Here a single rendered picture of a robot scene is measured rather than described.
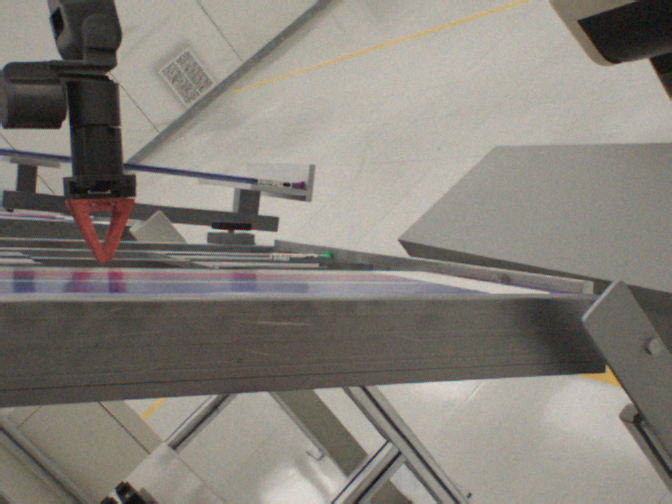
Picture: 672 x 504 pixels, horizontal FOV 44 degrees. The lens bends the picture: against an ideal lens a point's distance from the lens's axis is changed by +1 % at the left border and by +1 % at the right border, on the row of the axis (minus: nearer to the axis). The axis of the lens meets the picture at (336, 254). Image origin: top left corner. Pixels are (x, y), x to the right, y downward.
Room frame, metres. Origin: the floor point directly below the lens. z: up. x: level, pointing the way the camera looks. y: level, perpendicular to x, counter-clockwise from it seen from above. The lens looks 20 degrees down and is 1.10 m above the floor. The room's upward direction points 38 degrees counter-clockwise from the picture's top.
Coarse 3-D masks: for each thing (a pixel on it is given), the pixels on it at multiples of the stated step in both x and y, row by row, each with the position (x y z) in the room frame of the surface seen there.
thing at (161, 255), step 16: (32, 256) 0.94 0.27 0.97; (48, 256) 0.95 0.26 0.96; (64, 256) 0.95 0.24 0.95; (80, 256) 0.95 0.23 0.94; (128, 256) 0.97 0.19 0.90; (144, 256) 0.97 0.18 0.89; (160, 256) 0.98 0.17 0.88; (176, 256) 0.98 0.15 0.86; (192, 256) 0.98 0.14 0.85; (208, 256) 0.99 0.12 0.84; (224, 256) 0.99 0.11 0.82; (240, 256) 1.00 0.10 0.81; (256, 256) 1.00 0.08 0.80; (272, 256) 1.01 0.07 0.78; (320, 256) 1.02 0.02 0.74
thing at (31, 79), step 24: (96, 24) 0.98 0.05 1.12; (96, 48) 0.98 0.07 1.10; (0, 72) 0.98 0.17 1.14; (24, 72) 0.97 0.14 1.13; (48, 72) 0.98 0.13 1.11; (72, 72) 1.01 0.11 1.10; (96, 72) 1.01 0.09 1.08; (0, 96) 0.98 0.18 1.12; (24, 96) 0.95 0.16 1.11; (48, 96) 0.96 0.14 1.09; (24, 120) 0.95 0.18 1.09; (48, 120) 0.96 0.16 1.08
